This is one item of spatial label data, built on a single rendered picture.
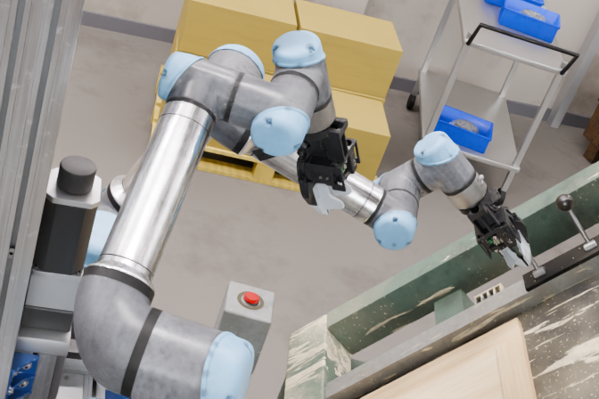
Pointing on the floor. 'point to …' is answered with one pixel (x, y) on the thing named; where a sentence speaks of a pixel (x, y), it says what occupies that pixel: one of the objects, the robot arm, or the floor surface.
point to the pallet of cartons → (370, 88)
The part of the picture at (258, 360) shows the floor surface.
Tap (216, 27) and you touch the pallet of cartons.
